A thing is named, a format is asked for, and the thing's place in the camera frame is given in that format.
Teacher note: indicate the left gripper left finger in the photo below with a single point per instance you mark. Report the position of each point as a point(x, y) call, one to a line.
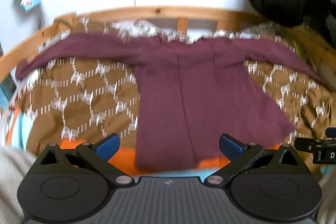
point(97, 156)

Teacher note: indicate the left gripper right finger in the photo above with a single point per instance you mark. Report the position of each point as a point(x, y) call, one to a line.
point(241, 157)

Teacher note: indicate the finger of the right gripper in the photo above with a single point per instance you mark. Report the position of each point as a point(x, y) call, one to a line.
point(323, 151)

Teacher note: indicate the maroon long-sleeve sweater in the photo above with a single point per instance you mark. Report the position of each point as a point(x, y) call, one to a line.
point(190, 94)

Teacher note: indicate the brown patterned PF duvet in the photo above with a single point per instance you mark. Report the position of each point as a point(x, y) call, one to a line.
point(78, 98)

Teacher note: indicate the orange cloth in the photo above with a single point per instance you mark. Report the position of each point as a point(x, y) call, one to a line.
point(16, 127)

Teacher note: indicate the floral white bed sheet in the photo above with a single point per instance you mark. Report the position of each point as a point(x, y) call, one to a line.
point(143, 28)

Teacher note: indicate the wooden bed rail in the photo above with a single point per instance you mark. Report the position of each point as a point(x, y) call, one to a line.
point(226, 20)

